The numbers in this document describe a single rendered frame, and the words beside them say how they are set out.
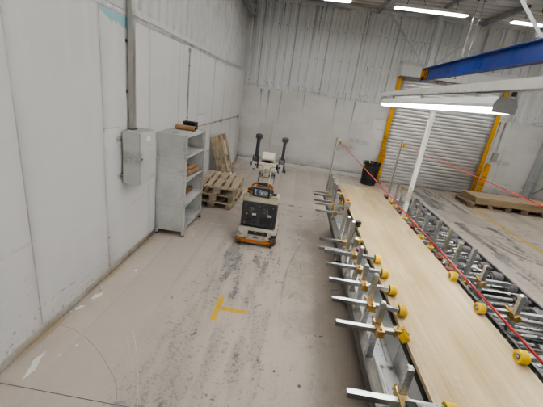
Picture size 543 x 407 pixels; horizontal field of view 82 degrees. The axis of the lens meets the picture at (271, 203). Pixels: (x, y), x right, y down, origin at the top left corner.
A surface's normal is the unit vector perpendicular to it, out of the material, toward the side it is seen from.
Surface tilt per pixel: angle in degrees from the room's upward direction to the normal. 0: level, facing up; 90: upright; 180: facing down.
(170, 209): 90
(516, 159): 90
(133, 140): 90
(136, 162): 90
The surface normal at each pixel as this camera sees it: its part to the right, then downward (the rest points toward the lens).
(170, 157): -0.09, 0.32
